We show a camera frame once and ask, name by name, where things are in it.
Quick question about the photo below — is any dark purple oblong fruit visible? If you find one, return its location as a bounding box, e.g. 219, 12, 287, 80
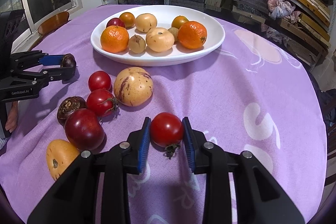
60, 53, 76, 68

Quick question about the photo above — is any red cherry tomato back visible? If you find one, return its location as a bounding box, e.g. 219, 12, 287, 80
88, 71, 112, 92

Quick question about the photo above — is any red cherry tomato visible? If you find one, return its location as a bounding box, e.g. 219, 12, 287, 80
88, 71, 112, 92
86, 89, 118, 117
150, 112, 184, 147

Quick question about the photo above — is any pale yellow spotted loquat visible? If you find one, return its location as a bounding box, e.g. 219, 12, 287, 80
46, 139, 79, 181

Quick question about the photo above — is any small dark red plum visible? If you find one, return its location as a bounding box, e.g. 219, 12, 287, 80
64, 109, 105, 150

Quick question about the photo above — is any small orange tangerine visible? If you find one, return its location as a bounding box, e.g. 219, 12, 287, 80
100, 26, 129, 53

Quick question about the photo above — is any striped pepino melon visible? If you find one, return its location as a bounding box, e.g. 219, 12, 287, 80
113, 67, 154, 107

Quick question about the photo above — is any large dark red plum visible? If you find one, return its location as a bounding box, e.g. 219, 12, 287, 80
106, 18, 125, 28

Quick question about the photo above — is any orange round persimmon fruit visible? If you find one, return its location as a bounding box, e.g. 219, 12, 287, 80
119, 12, 135, 28

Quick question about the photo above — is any large yellow pear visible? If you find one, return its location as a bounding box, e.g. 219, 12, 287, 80
135, 13, 157, 33

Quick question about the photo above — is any pale yellow loquat back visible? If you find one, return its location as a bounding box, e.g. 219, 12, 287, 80
146, 27, 174, 53

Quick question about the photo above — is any red cherry tomato front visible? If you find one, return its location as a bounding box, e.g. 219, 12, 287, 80
150, 112, 184, 147

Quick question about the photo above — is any small yellow orange fruit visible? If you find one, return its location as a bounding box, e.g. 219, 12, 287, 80
171, 15, 189, 29

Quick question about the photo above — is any large orange tangerine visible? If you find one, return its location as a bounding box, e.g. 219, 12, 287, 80
178, 21, 207, 50

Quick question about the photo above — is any person left hand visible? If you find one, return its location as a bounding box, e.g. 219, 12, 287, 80
5, 101, 18, 133

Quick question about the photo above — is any wooden chair left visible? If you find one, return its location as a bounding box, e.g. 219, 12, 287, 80
29, 11, 70, 51

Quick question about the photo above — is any purple tablecloth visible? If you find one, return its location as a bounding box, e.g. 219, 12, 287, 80
1, 5, 327, 221

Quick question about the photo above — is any white oval plate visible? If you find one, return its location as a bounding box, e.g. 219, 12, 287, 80
91, 5, 226, 67

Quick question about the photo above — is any pink crumpled cloth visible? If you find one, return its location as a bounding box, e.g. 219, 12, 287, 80
267, 0, 301, 23

